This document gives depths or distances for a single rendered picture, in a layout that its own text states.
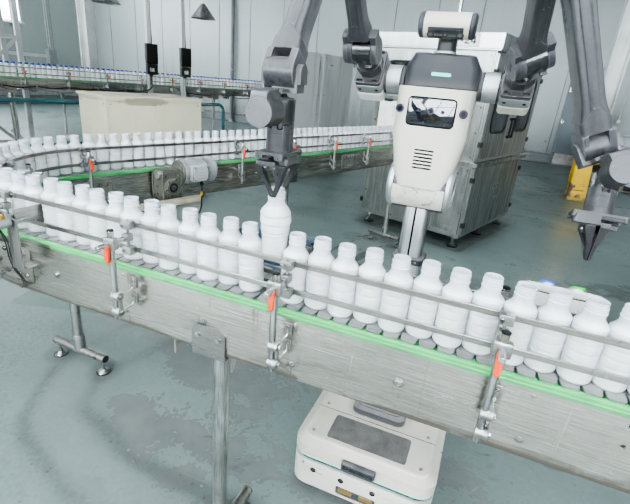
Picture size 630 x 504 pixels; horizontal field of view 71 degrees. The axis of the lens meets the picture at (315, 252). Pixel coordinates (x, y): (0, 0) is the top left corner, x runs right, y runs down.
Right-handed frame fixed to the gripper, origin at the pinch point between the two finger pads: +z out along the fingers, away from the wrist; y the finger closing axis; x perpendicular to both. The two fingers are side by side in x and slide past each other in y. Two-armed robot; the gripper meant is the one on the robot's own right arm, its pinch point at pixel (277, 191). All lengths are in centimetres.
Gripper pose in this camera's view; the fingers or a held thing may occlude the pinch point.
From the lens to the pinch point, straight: 98.0
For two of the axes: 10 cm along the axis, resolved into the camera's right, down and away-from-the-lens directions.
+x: 9.2, 2.1, -3.3
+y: -3.8, 3.1, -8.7
